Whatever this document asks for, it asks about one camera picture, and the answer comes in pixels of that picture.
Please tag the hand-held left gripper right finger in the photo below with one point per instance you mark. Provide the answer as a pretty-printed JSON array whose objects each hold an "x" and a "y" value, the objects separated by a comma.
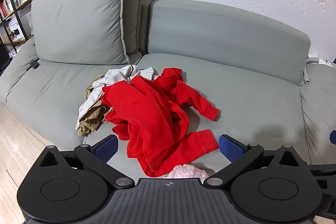
[{"x": 232, "y": 148}]

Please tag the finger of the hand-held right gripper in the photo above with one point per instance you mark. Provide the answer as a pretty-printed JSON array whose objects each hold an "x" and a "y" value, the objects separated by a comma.
[
  {"x": 325, "y": 170},
  {"x": 333, "y": 137}
]

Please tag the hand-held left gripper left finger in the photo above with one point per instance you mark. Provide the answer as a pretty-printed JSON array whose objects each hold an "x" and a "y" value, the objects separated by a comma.
[{"x": 106, "y": 148}]

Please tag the red sweater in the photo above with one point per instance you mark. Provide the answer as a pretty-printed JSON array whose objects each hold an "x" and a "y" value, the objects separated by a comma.
[{"x": 147, "y": 113}]

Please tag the khaki garment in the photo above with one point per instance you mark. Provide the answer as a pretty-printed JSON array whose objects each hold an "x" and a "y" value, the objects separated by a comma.
[{"x": 90, "y": 119}]

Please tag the pink fluffy cloth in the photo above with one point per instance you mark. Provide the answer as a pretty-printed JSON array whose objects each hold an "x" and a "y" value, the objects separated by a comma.
[{"x": 186, "y": 171}]

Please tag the grey sofa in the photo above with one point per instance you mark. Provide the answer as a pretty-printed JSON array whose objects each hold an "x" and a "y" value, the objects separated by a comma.
[{"x": 249, "y": 98}]

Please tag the red pants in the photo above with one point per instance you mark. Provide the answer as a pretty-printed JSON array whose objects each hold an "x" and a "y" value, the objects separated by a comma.
[{"x": 189, "y": 92}]

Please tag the white grey garment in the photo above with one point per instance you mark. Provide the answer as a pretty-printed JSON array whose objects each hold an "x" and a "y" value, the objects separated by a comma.
[{"x": 115, "y": 77}]

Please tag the large grey cushion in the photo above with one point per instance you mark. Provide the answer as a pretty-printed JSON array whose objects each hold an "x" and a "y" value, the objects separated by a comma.
[{"x": 78, "y": 24}]

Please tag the small grey cushion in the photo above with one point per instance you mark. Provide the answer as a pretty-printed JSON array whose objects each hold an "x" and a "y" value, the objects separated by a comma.
[{"x": 132, "y": 16}]

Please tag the white box appliance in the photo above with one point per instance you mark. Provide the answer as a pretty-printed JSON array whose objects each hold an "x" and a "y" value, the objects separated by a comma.
[{"x": 14, "y": 28}]

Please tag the wooden metal bookshelf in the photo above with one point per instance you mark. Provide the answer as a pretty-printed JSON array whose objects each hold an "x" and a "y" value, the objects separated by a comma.
[{"x": 15, "y": 7}]

